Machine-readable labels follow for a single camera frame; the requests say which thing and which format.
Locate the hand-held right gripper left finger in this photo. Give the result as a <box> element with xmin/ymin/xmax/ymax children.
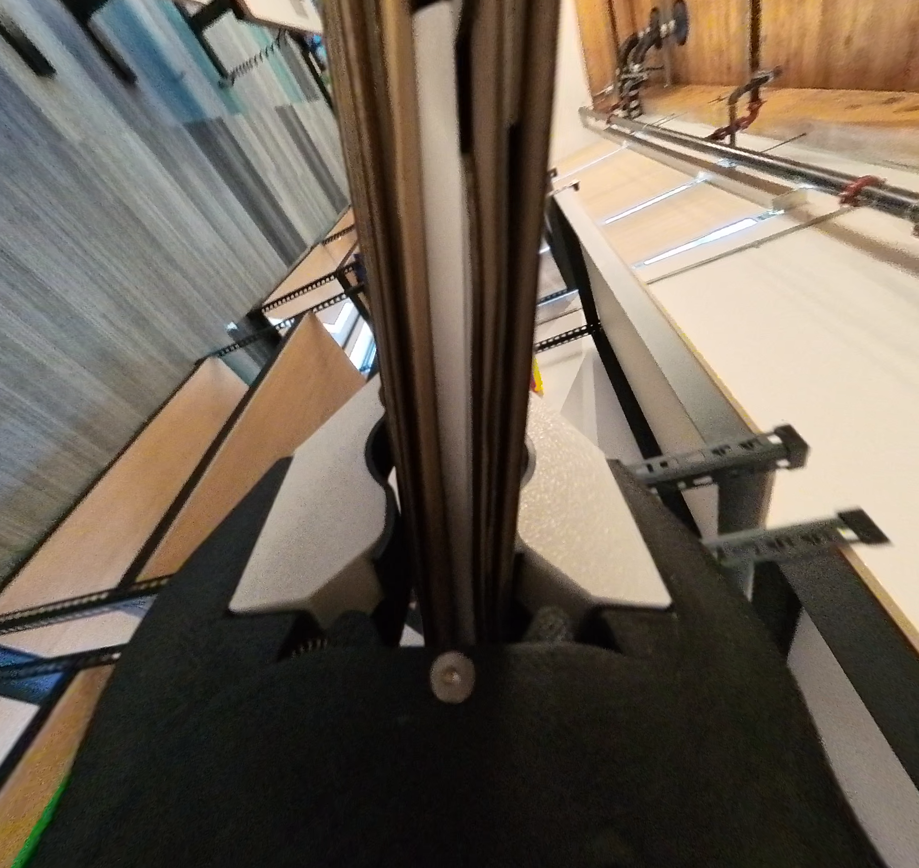
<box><xmin>228</xmin><ymin>383</ymin><xmax>402</xmax><ymax>626</ymax></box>

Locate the black ceiling pipe fitting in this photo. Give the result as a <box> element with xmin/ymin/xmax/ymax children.
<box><xmin>606</xmin><ymin>0</ymin><xmax>690</xmax><ymax>129</ymax></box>

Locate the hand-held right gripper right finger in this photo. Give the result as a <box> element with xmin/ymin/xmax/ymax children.
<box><xmin>517</xmin><ymin>388</ymin><xmax>674</xmax><ymax>623</ymax></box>

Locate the stack of cardboard sheets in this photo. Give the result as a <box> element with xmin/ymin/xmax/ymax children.
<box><xmin>316</xmin><ymin>0</ymin><xmax>564</xmax><ymax>650</ymax></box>

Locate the black coiled cable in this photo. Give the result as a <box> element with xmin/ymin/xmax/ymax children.
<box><xmin>217</xmin><ymin>26</ymin><xmax>306</xmax><ymax>88</ymax></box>

